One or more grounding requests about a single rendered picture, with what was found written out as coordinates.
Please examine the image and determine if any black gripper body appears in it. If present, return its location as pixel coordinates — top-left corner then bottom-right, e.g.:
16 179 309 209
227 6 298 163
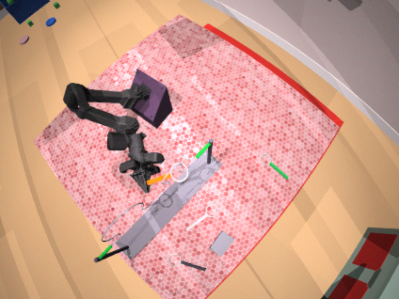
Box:
120 147 161 175

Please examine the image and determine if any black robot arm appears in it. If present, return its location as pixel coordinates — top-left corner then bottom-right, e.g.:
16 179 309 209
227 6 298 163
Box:
63 83 165 167

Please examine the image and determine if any orange handle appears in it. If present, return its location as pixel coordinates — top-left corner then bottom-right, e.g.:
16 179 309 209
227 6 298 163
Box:
147 163 189 185

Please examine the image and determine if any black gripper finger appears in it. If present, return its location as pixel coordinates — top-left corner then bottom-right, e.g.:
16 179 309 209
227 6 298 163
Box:
130 169 149 194
147 171 154 194

